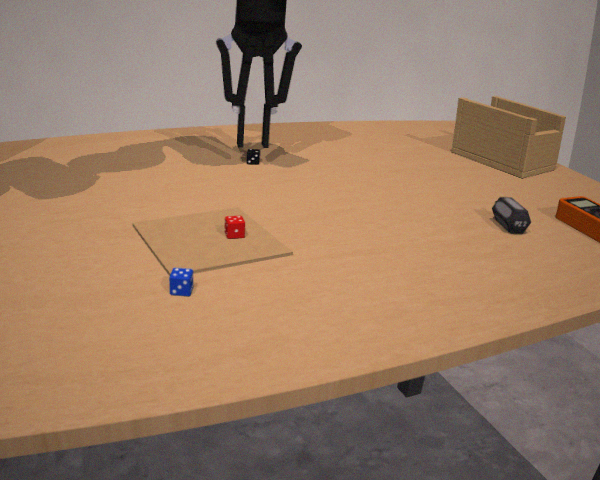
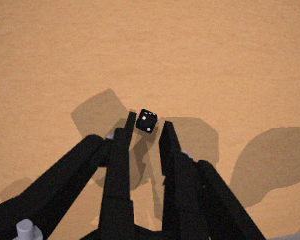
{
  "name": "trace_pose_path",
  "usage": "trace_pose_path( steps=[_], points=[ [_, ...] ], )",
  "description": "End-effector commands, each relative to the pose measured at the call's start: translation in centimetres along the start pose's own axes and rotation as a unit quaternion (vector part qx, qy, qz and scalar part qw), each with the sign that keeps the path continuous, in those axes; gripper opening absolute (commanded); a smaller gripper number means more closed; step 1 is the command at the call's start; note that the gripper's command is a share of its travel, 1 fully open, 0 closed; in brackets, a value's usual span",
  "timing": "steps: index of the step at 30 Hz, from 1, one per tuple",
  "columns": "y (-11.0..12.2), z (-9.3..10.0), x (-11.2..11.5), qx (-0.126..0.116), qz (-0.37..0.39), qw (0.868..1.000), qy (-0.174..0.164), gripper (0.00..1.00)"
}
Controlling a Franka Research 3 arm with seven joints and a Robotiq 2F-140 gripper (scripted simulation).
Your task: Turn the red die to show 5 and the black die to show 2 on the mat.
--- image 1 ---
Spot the tan wooden open box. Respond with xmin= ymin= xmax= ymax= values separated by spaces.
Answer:
xmin=455 ymin=96 xmax=566 ymax=178

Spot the blue die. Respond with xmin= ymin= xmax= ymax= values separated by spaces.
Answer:
xmin=169 ymin=268 xmax=193 ymax=296

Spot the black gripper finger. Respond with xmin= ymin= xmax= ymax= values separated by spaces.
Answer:
xmin=262 ymin=36 xmax=302 ymax=148
xmin=216 ymin=34 xmax=256 ymax=148

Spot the red die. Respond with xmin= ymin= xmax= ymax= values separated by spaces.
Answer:
xmin=225 ymin=216 xmax=245 ymax=239

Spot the orange pocket multimeter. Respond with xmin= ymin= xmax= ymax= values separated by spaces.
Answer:
xmin=556 ymin=196 xmax=600 ymax=243

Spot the black die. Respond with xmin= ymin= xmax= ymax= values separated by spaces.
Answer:
xmin=247 ymin=149 xmax=260 ymax=165

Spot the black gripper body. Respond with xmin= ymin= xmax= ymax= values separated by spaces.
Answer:
xmin=231 ymin=0 xmax=287 ymax=58

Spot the thin tan flat mat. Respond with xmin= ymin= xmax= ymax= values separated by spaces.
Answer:
xmin=133 ymin=207 xmax=293 ymax=276

